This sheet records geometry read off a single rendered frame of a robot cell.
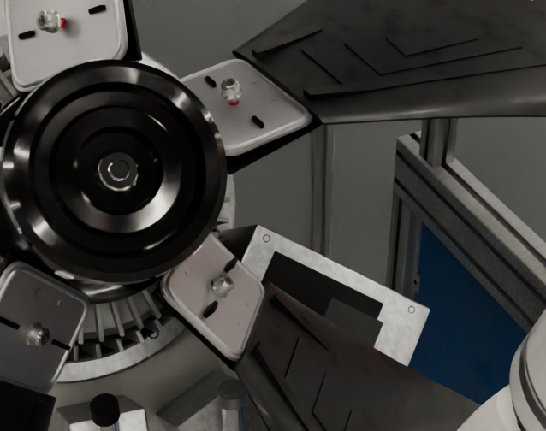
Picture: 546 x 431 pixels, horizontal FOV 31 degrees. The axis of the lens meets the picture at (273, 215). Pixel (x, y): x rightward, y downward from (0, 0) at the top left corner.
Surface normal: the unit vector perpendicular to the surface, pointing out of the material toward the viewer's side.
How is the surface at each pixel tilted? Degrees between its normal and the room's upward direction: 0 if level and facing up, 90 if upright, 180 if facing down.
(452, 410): 36
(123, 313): 55
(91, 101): 50
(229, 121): 3
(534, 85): 20
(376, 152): 90
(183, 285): 45
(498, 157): 90
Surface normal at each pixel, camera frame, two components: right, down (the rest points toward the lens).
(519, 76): 0.19, -0.58
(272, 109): -0.06, -0.76
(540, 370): -0.98, 0.08
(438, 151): 0.43, 0.57
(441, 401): 0.57, -0.61
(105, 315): 0.34, 0.02
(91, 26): -0.53, -0.01
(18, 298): 0.86, 0.29
